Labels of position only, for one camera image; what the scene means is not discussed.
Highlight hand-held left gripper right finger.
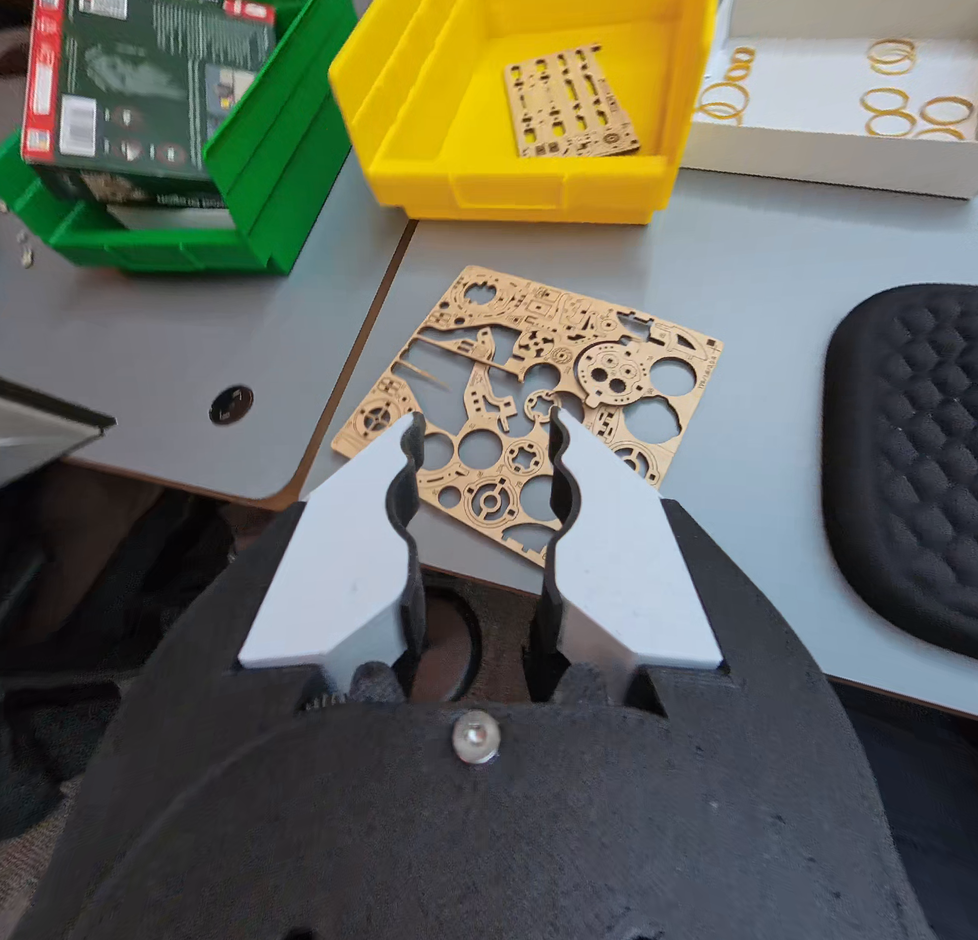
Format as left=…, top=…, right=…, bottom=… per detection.
left=529, top=407, right=724, bottom=704

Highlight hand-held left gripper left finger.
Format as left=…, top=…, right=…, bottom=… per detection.
left=238, top=411, right=426, bottom=692

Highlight large laser-cut wooden sheet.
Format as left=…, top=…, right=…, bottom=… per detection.
left=331, top=265, right=724, bottom=568

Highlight black quilted cushion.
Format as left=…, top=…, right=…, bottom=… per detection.
left=821, top=283, right=978, bottom=660

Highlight grey slab with black edge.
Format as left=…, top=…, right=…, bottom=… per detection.
left=0, top=377, right=118, bottom=490

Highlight green plastic bin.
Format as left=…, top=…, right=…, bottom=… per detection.
left=0, top=0, right=362, bottom=277

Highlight small metal bits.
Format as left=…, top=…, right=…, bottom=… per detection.
left=0, top=202, right=37, bottom=270

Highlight yellow plastic bin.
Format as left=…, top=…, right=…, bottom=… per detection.
left=329, top=0, right=724, bottom=227

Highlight white cardboard box tray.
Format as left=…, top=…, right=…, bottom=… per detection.
left=678, top=0, right=978, bottom=201

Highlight small laser-cut wooden sheet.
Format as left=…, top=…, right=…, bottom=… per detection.
left=502, top=43, right=642, bottom=160

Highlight dark green kit box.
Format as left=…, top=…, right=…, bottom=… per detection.
left=20, top=0, right=278, bottom=209

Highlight group of yellow rubber bands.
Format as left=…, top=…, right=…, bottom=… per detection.
left=694, top=36, right=978, bottom=143

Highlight black desk cable grommet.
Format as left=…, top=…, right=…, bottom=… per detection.
left=208, top=384, right=255, bottom=427

